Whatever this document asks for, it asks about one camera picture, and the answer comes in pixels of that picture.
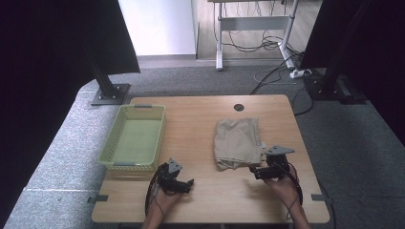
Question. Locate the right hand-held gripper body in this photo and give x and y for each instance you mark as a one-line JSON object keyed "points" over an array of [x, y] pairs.
{"points": [[278, 165]]}

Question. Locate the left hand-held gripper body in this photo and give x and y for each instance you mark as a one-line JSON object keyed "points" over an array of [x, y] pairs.
{"points": [[167, 179]]}

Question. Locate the beige short-sleeved shirt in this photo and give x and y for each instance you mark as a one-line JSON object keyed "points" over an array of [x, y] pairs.
{"points": [[237, 143]]}

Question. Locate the green plastic basket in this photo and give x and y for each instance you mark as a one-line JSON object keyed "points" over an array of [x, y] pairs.
{"points": [[137, 141]]}

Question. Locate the person's left hand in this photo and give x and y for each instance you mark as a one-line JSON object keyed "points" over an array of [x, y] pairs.
{"points": [[165, 200]]}

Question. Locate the person's right hand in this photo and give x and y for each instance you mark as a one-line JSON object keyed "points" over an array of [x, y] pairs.
{"points": [[285, 191]]}

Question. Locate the round dark table grommet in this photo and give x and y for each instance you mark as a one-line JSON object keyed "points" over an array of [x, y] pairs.
{"points": [[238, 107]]}

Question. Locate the white power strip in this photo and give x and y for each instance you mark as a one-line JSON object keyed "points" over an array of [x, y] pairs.
{"points": [[297, 74]]}

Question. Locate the black metal stand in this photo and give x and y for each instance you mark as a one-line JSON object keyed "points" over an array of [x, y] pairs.
{"points": [[331, 79], [108, 92]]}

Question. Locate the grey table bracket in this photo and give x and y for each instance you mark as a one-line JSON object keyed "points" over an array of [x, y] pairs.
{"points": [[98, 198], [318, 197]]}

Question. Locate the white desk frame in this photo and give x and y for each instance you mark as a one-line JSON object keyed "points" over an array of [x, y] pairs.
{"points": [[254, 23]]}

